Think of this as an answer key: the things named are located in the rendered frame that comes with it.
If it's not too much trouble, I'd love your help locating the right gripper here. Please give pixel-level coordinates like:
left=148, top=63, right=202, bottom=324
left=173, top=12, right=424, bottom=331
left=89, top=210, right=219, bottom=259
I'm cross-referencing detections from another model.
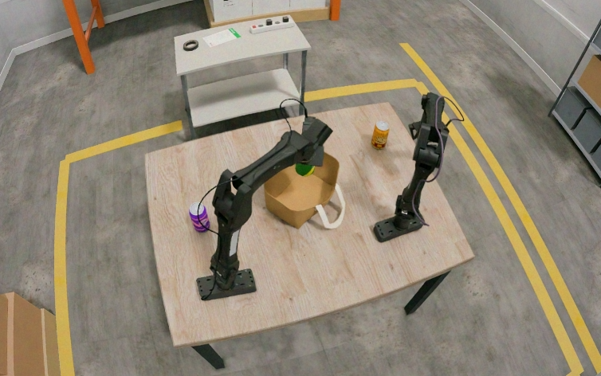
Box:
left=408, top=121, right=450, bottom=147

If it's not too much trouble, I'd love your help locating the purple drink can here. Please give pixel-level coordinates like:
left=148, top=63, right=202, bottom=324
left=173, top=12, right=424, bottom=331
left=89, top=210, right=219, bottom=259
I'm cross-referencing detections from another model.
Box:
left=189, top=202, right=210, bottom=233

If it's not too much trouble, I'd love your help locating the tan bag with white handle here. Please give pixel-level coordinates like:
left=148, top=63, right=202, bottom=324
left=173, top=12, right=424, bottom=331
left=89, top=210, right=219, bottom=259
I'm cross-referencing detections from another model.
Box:
left=264, top=152, right=345, bottom=229

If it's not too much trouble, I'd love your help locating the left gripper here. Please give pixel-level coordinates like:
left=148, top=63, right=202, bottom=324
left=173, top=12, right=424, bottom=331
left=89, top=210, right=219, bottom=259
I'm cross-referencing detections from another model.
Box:
left=299, top=116, right=324, bottom=166

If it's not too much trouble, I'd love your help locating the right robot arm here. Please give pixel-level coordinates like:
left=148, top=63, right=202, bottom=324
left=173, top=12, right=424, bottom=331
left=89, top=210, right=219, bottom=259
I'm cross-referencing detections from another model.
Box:
left=375, top=92, right=449, bottom=239

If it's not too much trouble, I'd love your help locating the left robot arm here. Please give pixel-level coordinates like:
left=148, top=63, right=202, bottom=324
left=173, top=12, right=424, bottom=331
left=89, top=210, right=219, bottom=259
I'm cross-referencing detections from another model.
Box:
left=196, top=119, right=333, bottom=296

